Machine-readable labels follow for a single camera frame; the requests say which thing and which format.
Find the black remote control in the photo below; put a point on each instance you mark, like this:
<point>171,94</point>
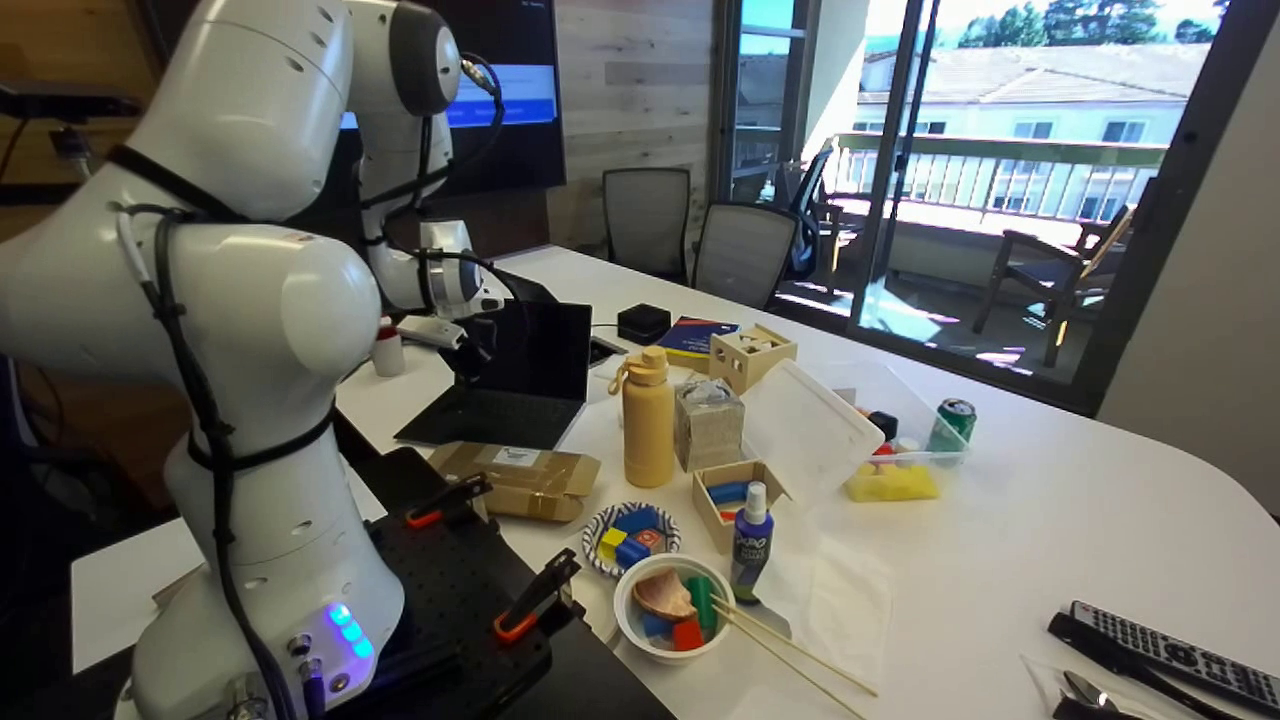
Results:
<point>1173,659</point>

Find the black orange clamp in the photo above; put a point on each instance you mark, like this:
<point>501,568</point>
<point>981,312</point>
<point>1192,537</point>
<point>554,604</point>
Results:
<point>532,601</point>
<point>446,501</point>

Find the metal cutlery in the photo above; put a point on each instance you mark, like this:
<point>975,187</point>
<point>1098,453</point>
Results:
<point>1086,692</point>

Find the tan water bottle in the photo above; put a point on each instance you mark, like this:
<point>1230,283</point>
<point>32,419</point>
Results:
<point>649,427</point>

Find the patterned plate with blocks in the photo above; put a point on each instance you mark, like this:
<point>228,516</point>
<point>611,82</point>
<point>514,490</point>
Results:
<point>625,540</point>

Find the black laptop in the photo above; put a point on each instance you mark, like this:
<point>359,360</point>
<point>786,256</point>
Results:
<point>532,374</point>

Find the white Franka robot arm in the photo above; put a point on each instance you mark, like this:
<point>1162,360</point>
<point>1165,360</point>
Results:
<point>255,307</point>

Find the dark outdoor chair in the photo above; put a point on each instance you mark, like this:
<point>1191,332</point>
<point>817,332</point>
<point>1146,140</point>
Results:
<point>1053,274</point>

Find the wall television screen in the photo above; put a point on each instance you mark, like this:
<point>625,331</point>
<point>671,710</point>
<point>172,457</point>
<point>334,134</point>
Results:
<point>514,94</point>

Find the clear jar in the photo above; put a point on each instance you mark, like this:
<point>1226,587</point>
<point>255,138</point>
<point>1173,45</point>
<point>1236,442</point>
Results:
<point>711,427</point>

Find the black mounting plate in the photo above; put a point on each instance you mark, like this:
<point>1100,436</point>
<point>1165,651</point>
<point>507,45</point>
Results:
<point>454,587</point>

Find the clear plastic container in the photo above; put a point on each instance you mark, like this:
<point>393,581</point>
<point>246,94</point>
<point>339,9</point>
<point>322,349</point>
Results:
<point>813,427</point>

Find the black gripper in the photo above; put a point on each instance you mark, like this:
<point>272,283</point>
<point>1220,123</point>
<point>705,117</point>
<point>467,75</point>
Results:
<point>471,343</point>

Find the wooden chopstick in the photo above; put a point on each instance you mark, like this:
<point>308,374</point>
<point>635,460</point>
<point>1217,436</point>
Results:
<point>802,651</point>
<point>802,675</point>

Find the small wooden tray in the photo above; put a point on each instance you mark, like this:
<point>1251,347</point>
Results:
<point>721,476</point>

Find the white bowl with toys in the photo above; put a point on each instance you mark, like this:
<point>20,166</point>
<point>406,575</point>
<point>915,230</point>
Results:
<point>666,615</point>

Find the grey mesh office chair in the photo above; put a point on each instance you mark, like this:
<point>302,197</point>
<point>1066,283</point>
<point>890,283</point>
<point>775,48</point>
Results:
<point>744,256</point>
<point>647,222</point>

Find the yellow sponge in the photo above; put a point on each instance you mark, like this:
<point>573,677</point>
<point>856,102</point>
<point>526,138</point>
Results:
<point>890,481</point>

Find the clear plastic bag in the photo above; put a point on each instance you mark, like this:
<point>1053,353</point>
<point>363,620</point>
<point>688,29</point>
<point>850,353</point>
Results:
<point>843,604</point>

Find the blue spray bottle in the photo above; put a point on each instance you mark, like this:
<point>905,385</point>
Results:
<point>755,545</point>

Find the teal can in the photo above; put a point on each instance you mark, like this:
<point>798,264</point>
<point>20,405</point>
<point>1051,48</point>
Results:
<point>950,427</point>

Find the wooden shape sorter box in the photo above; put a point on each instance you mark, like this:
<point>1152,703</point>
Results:
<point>749,356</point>

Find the blue book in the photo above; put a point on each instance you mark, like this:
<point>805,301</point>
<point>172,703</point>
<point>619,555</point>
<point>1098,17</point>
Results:
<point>694,339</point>

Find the balcony railing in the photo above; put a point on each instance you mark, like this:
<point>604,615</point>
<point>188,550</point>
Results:
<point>987,166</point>

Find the small white bottle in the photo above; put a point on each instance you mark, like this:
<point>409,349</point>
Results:
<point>391,353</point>

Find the small black box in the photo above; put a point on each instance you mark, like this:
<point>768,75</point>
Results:
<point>647,323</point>

